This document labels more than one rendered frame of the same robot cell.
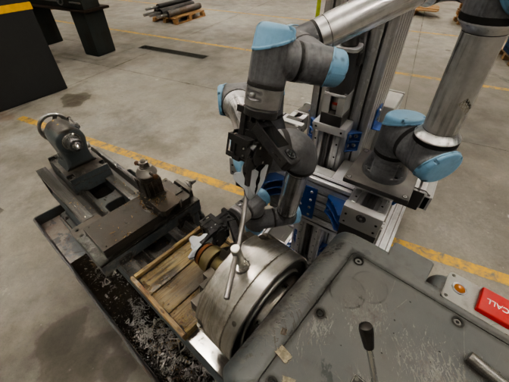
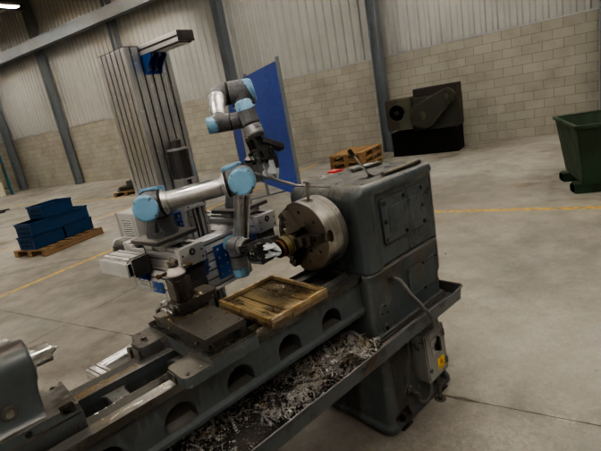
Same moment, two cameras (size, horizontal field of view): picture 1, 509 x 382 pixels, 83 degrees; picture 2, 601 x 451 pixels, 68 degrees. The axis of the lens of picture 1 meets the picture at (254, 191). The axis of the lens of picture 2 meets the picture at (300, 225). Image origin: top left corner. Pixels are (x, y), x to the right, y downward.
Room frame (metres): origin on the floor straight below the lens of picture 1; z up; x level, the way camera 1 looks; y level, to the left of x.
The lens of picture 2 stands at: (0.16, 1.89, 1.63)
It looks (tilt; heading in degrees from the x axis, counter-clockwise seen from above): 15 degrees down; 278
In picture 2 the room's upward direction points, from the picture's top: 10 degrees counter-clockwise
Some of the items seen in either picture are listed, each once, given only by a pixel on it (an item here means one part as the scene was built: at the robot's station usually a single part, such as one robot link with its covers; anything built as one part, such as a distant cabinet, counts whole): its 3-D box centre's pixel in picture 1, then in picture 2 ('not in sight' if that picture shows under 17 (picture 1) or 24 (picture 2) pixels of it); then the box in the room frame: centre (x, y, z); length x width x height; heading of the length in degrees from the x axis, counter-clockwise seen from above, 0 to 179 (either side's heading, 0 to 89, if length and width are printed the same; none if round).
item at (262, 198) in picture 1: (254, 202); (235, 244); (0.74, 0.00, 1.07); 0.11 x 0.08 x 0.09; 138
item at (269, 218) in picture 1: (258, 220); (240, 263); (0.74, -0.01, 0.98); 0.11 x 0.08 x 0.11; 102
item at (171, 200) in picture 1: (157, 199); (190, 302); (0.84, 0.40, 0.99); 0.20 x 0.10 x 0.05; 49
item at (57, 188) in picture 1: (149, 239); (206, 364); (0.80, 0.48, 0.77); 1.55 x 0.34 x 0.19; 49
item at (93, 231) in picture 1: (144, 211); (194, 320); (0.81, 0.46, 0.95); 0.43 x 0.17 x 0.05; 139
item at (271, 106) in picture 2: not in sight; (257, 137); (1.91, -6.78, 1.18); 4.12 x 0.80 x 2.35; 116
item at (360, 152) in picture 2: not in sight; (357, 159); (0.06, -8.33, 0.22); 1.25 x 0.86 x 0.44; 67
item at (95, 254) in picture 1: (138, 217); (188, 340); (0.83, 0.50, 0.90); 0.47 x 0.30 x 0.06; 139
